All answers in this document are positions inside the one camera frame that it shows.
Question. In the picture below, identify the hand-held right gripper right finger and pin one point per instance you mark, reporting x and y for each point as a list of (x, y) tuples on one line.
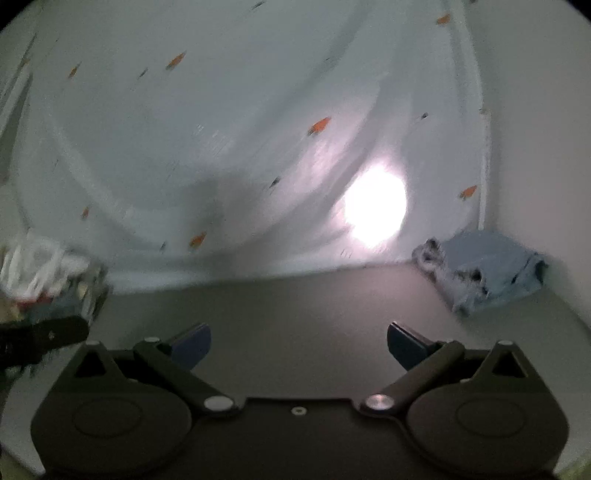
[(406, 347)]

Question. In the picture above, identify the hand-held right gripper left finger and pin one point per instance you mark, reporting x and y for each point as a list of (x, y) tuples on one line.
[(191, 347)]

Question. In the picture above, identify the white carrot print curtain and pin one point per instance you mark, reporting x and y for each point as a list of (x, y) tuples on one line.
[(207, 138)]

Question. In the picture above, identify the pile of mixed clothes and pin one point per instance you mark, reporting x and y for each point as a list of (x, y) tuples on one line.
[(37, 267)]

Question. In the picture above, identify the blue denim garment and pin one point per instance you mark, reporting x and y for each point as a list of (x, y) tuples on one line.
[(69, 304)]

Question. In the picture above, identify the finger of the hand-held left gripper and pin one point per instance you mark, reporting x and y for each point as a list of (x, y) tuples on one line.
[(51, 334)]

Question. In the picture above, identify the light blue jeans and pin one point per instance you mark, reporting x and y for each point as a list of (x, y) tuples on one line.
[(489, 263)]

